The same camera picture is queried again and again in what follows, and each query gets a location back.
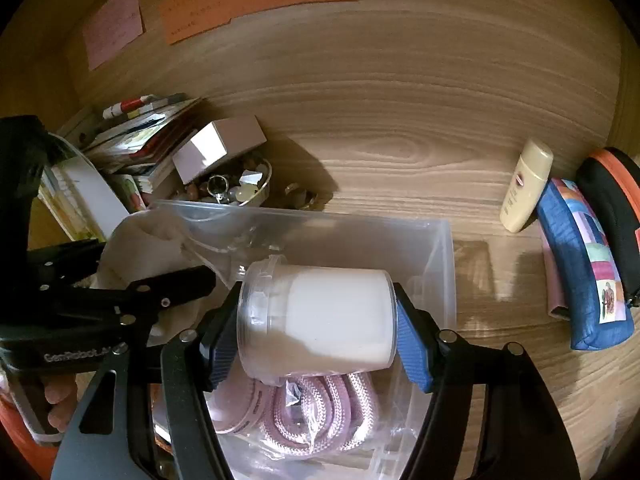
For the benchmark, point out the pink small box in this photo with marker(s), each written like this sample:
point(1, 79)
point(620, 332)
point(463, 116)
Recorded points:
point(216, 143)

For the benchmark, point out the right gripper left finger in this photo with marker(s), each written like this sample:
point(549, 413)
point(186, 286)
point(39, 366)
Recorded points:
point(111, 434)

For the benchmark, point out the pink paper note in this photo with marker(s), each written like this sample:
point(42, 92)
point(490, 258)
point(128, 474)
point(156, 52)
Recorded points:
point(112, 27)

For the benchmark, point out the cream lotion bottle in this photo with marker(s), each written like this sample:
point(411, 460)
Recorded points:
point(528, 181)

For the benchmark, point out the person left hand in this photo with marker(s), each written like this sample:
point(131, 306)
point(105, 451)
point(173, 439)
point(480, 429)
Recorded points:
point(61, 393)

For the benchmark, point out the white open book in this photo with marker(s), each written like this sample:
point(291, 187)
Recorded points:
point(77, 195)

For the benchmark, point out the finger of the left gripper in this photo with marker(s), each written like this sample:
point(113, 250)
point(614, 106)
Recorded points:
point(171, 289)

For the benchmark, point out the black orange round case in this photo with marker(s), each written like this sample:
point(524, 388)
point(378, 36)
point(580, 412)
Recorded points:
point(609, 180)

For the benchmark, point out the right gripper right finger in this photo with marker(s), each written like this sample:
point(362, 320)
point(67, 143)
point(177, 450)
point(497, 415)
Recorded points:
point(522, 434)

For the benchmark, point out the metal bowl of trinkets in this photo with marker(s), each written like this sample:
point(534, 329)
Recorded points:
point(244, 181)

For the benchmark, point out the clear plastic storage bin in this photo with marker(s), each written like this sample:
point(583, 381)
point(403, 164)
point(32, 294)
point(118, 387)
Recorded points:
point(313, 382)

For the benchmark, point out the stack of books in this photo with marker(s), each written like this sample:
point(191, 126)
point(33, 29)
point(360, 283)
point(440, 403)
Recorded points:
point(135, 157)

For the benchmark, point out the white cylindrical jar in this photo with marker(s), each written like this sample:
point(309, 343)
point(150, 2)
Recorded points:
point(306, 321)

